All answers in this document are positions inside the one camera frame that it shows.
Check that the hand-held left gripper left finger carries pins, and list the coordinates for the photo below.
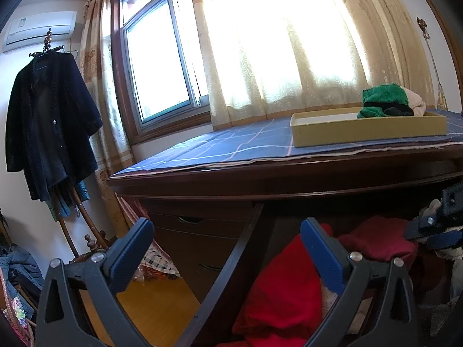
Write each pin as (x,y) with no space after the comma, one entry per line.
(134,249)

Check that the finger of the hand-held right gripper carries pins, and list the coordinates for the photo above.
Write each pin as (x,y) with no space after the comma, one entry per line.
(446,222)
(446,241)

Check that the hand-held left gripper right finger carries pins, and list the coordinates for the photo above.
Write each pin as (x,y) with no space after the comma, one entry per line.
(322,256)

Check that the white underwear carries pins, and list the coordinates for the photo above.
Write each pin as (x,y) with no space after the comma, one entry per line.
(430,208)

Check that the red underwear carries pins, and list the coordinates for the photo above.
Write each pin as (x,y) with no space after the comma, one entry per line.
(379,238)
(282,296)

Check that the grey sock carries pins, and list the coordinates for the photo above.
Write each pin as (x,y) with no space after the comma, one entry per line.
(448,314)

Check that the wide wooden desk drawer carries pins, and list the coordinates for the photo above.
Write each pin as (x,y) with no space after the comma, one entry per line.
(228,271)

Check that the black underwear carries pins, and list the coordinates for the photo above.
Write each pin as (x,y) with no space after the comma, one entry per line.
(398,110)

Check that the shallow cardboard tray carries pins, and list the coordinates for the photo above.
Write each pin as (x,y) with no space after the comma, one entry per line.
(361,132)

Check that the beige underwear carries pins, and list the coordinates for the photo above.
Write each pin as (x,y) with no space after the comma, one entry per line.
(416,101)

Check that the green underwear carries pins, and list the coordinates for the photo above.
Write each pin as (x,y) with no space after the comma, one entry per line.
(383,94)

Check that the small wooden side drawer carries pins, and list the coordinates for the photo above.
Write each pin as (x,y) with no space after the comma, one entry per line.
(217,226)
(202,256)

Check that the checked cloth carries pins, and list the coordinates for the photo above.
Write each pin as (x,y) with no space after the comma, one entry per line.
(159,260)

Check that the teal garment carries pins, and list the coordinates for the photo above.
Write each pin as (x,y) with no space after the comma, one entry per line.
(61,206)

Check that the dark wooden desk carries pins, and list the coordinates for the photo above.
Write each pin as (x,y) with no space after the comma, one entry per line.
(253,180)

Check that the blue jacket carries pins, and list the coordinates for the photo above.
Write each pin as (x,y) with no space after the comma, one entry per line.
(18,264)

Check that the rattan chair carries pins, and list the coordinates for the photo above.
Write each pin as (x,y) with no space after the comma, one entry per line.
(16,311)

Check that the blue checked tablecloth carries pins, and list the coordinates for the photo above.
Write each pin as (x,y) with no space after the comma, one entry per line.
(224,148)

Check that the dark coat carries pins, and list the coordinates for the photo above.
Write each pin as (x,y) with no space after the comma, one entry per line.
(47,123)

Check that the beige patterned curtain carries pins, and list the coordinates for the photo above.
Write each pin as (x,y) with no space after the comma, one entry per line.
(96,79)

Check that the window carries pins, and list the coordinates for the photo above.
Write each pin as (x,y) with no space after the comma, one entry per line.
(159,61)

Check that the brass curtain tieback hook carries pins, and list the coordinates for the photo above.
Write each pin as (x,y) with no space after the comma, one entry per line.
(422,25)

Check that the cream lace curtain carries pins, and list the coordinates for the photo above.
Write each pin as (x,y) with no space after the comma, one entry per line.
(289,43)

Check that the wooden coat rack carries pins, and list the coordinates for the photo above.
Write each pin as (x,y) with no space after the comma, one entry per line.
(48,38)

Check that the white air conditioner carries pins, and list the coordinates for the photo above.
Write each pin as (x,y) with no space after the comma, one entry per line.
(39,29)

